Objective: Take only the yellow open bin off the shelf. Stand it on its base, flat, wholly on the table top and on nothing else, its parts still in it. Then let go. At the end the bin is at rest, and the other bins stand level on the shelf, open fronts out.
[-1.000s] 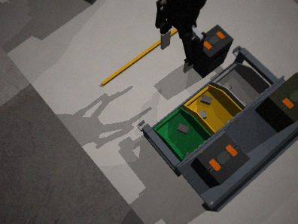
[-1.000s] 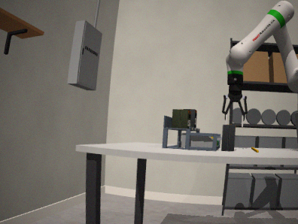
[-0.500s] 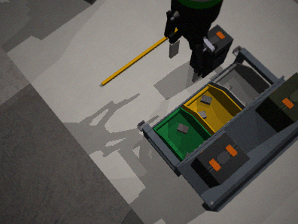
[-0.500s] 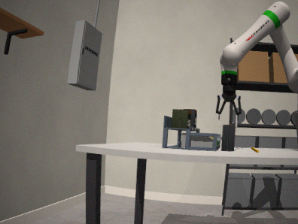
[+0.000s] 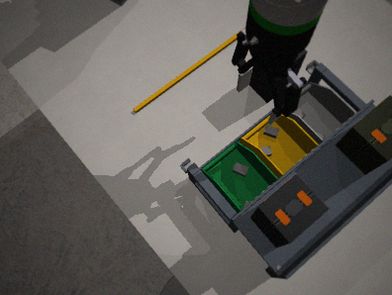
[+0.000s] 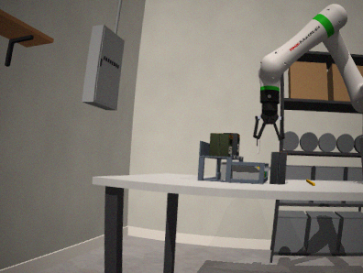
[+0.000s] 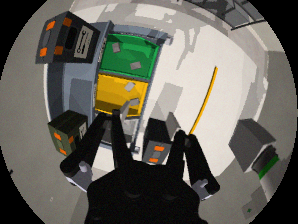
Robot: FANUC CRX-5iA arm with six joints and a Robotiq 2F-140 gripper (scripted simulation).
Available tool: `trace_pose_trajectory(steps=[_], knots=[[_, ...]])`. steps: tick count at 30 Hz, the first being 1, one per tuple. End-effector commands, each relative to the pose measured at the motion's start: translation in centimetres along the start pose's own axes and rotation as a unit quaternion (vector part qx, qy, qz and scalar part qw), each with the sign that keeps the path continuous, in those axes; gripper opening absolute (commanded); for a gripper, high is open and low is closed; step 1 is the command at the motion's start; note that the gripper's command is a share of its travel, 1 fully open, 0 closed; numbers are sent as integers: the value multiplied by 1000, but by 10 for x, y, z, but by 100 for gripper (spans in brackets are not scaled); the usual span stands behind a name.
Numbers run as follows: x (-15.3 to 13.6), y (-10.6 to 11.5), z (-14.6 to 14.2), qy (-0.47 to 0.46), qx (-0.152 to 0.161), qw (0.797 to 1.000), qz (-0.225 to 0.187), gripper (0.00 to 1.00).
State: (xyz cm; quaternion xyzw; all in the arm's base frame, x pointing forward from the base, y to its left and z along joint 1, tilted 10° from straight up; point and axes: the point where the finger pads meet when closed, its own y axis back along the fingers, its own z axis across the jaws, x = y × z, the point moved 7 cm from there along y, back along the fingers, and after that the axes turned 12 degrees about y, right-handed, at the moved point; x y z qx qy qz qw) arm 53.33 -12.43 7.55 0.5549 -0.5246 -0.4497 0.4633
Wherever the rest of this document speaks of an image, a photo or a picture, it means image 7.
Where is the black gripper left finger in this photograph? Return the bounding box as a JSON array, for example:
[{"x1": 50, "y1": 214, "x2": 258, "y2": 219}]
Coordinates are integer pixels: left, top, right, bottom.
[{"x1": 60, "y1": 101, "x2": 145, "y2": 198}]

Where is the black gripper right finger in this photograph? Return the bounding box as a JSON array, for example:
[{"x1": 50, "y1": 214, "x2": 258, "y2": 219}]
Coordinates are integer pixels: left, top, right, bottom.
[{"x1": 161, "y1": 112, "x2": 220, "y2": 201}]

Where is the yellow bin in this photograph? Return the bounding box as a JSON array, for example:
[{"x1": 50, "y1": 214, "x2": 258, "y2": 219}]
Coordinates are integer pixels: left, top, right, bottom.
[{"x1": 95, "y1": 72, "x2": 148, "y2": 116}]

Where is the grey open bin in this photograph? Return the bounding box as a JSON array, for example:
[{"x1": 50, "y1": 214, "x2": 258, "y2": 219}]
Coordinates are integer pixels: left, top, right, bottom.
[{"x1": 95, "y1": 110, "x2": 140, "y2": 144}]

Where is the green open bin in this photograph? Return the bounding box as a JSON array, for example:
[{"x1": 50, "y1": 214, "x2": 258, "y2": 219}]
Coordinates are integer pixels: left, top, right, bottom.
[{"x1": 100, "y1": 34, "x2": 159, "y2": 80}]

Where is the grey metal shelf rack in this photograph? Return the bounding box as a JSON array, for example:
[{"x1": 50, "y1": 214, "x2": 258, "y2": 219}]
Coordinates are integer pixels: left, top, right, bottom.
[{"x1": 46, "y1": 20, "x2": 174, "y2": 155}]

